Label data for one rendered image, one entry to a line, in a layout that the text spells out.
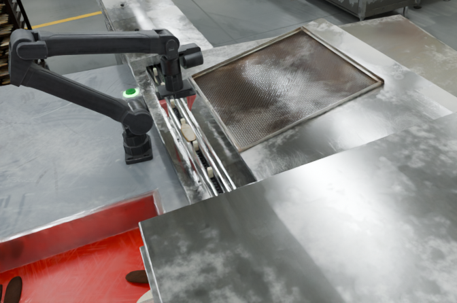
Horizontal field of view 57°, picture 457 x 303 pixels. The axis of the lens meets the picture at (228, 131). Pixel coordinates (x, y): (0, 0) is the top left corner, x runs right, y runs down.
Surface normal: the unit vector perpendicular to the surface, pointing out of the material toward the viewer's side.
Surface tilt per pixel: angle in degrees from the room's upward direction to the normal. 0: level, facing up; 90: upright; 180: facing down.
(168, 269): 0
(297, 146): 10
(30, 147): 0
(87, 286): 0
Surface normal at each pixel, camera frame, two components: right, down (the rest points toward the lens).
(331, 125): -0.25, -0.74
